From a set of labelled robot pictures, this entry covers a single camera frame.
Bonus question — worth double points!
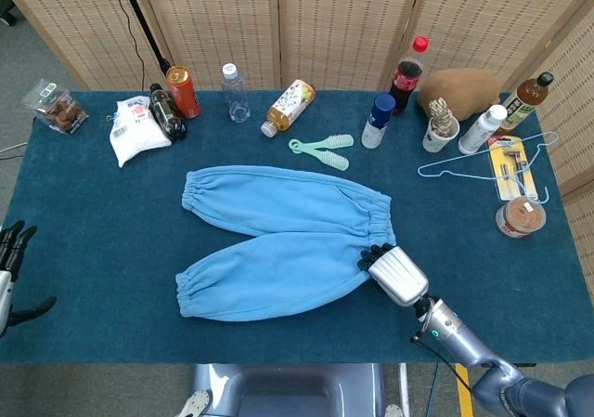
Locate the grey floor cable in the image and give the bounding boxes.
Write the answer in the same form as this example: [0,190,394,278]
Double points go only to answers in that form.
[0,141,30,161]

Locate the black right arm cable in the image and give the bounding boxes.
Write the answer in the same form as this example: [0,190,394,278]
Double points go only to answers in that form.
[410,332,471,391]

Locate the yellow tea bottle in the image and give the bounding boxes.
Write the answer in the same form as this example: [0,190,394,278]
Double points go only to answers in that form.
[260,79,316,138]

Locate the yellow razor blister pack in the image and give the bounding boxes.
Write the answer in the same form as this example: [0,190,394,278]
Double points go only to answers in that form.
[486,134,539,202]

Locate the light blue wire hanger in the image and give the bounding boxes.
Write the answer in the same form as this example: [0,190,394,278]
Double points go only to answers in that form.
[417,131,558,204]

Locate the white paper cup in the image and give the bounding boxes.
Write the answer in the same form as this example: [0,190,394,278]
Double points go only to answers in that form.
[421,116,461,154]

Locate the white lotion bottle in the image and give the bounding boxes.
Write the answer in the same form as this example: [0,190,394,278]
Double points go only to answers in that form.
[458,104,509,155]

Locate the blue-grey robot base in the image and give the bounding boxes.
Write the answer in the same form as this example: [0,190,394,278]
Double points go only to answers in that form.
[189,363,386,417]

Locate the tall cola bottle red cap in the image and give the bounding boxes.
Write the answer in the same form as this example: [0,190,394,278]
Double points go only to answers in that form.
[387,35,430,117]

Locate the small dark cola bottle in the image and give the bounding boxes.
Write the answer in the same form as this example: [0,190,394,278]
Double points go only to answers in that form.
[148,83,188,142]

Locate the orange drink can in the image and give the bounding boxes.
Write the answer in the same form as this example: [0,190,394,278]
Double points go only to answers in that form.
[165,66,202,121]

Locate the bamboo folding screen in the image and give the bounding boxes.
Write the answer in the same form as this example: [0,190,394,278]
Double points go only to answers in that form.
[0,0,594,269]

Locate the green label tea bottle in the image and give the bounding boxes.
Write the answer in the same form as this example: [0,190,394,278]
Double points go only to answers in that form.
[498,71,555,135]

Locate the white bottle with blue cap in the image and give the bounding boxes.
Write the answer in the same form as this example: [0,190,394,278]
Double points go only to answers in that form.
[360,93,396,150]

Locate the red can with clear lid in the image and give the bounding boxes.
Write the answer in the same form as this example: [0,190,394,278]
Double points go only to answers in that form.
[495,196,548,239]

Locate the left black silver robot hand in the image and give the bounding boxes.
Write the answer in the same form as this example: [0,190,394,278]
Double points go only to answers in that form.
[0,220,58,337]

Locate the light blue fleece pants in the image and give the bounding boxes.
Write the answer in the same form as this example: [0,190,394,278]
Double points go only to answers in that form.
[174,165,398,323]

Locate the clear empty plastic bottle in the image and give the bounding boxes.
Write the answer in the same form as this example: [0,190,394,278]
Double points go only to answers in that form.
[220,62,252,124]

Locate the thin black hanging cable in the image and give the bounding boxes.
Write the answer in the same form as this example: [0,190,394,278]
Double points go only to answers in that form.
[107,0,146,91]

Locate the white powder bag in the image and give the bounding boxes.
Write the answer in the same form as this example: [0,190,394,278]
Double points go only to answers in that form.
[109,96,173,169]

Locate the clear box of brown cookies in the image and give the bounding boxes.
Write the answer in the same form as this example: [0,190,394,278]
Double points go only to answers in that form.
[20,78,90,136]

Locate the dark teal table cloth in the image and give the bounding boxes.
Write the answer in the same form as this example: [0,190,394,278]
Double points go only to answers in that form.
[0,90,587,366]

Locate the blue cable under table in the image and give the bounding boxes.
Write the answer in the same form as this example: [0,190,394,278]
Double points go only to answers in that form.
[426,363,440,417]

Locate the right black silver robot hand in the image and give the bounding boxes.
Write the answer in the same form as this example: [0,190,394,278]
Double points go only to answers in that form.
[357,242,430,307]

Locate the black stand pole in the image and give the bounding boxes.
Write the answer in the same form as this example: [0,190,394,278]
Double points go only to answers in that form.
[114,0,172,75]

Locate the white table leg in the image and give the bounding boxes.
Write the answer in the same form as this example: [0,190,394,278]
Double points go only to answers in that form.
[397,363,410,408]

